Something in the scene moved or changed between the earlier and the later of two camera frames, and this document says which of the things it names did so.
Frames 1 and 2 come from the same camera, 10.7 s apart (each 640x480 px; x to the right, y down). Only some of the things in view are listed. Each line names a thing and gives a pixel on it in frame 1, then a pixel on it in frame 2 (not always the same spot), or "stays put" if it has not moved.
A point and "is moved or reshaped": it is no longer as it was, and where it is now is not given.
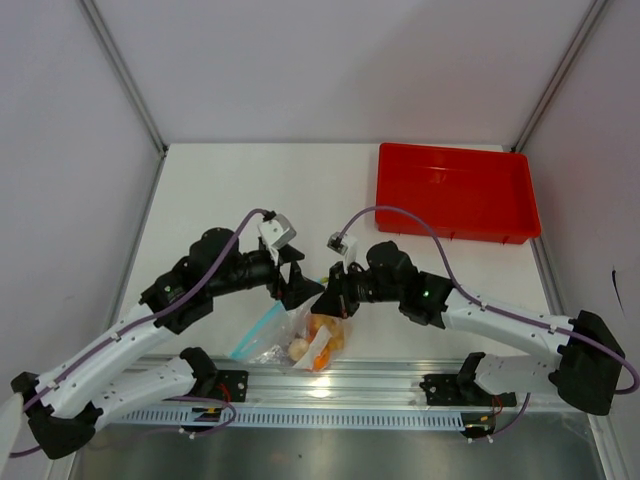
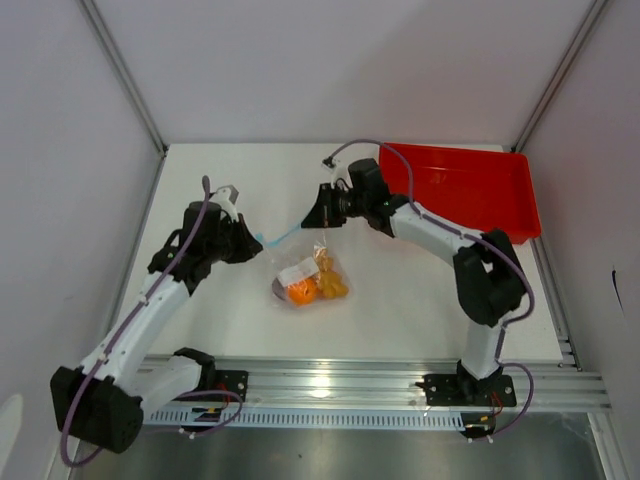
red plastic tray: [472, 192] stays put
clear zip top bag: [295, 336] is moved or reshaped
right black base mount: [452, 390] stays put
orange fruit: [322, 360] is moved or reshaped
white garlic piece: [297, 348] is moved or reshaped
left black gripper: [299, 287] -> [248, 246]
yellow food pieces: [334, 326] -> [328, 283]
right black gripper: [337, 297] -> [323, 214]
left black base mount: [224, 384] stays put
